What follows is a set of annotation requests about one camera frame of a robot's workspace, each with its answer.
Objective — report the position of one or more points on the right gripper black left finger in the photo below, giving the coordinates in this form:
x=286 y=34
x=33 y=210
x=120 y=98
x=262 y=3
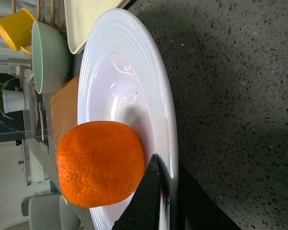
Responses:
x=143 y=211

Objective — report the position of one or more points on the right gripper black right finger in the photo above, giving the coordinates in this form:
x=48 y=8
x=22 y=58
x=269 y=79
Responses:
x=196 y=210

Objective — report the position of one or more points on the orange mandarin fruit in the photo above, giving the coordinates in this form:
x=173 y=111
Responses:
x=100 y=163

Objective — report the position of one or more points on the white round plate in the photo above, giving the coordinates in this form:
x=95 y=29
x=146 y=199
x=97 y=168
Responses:
x=123 y=78

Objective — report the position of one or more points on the grey chair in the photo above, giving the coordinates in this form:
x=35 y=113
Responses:
x=49 y=212

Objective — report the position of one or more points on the brown wooden cutting board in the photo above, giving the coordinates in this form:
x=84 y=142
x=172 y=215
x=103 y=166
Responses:
x=63 y=111

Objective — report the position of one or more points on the potted green plant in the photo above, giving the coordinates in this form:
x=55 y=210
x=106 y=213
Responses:
x=10 y=101

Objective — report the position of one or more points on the green bowl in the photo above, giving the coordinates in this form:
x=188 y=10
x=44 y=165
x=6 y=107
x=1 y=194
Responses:
x=51 y=58

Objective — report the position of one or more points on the beige bear serving tray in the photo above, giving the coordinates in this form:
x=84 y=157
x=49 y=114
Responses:
x=81 y=16

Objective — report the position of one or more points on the yellow mug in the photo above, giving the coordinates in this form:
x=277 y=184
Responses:
x=16 y=30

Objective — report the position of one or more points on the wooden peg drying rack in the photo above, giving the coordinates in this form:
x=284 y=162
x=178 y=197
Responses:
x=50 y=12

